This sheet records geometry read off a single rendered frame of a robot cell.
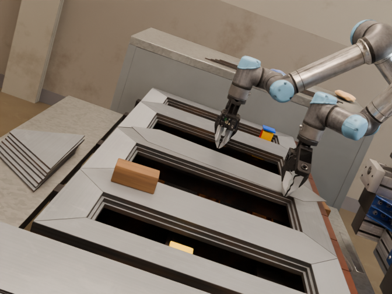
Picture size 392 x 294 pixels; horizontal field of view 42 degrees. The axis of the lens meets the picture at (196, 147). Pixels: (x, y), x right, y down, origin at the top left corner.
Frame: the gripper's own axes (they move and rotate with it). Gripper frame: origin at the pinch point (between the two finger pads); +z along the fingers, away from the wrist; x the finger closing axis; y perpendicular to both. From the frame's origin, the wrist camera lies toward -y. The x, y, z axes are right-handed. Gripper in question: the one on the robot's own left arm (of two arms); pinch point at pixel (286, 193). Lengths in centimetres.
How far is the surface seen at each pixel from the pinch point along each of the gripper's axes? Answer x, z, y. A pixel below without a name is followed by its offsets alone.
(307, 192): -9.5, 0.6, 11.2
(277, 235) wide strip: 5.5, 0.9, -33.8
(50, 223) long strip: 59, 1, -66
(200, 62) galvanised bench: 44, -19, 91
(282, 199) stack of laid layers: 0.2, 2.6, 0.4
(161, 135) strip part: 47, 1, 18
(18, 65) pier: 190, 57, 256
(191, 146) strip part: 35.2, 0.6, 17.4
